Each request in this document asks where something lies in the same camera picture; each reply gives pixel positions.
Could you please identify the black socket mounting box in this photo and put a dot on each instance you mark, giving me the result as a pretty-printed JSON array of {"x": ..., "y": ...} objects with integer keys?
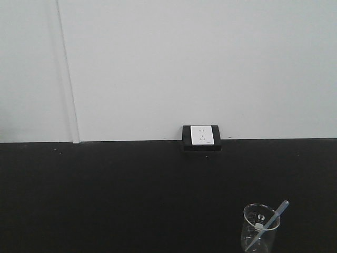
[{"x": 187, "y": 144}]

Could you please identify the clear glass beaker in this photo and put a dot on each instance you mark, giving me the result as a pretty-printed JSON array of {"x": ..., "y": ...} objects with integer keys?
[{"x": 250, "y": 232}]

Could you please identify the white wall power socket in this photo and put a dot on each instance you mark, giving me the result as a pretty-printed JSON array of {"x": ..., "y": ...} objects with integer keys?
[{"x": 201, "y": 135}]

